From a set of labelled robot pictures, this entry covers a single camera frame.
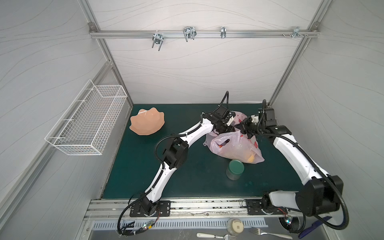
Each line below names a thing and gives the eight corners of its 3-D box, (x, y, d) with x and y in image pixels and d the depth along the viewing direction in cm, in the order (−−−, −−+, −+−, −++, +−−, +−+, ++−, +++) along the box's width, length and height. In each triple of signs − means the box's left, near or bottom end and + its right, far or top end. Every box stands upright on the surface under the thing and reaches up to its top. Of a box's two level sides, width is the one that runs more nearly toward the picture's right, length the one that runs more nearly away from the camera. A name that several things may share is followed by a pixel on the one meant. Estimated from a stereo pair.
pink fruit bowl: (128, 126, 111) (124, 120, 105) (152, 110, 122) (150, 103, 116) (147, 144, 101) (144, 138, 95) (171, 124, 112) (170, 118, 106)
